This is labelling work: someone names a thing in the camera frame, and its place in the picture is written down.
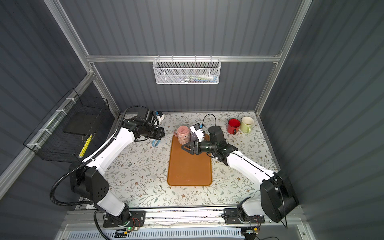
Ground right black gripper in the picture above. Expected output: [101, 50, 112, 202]
[181, 138, 217, 156]

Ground red mug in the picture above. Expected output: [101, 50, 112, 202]
[227, 119, 241, 135]

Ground light green mug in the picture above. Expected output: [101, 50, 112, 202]
[240, 117, 254, 134]

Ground blue textured mug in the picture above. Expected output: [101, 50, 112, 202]
[152, 140, 161, 148]

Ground purple mug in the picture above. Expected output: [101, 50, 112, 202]
[190, 132, 199, 142]

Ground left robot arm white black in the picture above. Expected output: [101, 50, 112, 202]
[50, 106, 165, 225]

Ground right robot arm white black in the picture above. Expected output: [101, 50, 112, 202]
[182, 124, 299, 223]

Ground pink ghost pattern mug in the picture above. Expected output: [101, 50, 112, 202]
[174, 126, 191, 145]

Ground orange plastic tray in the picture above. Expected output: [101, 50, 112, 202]
[167, 136, 213, 187]

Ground pens in white basket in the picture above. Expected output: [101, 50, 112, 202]
[176, 75, 219, 84]

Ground white wire basket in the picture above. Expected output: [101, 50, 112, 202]
[153, 58, 222, 85]

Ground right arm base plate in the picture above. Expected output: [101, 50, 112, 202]
[221, 208, 265, 225]

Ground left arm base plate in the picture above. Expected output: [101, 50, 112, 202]
[103, 211, 147, 228]

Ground black wire basket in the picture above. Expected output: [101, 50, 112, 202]
[24, 91, 115, 163]

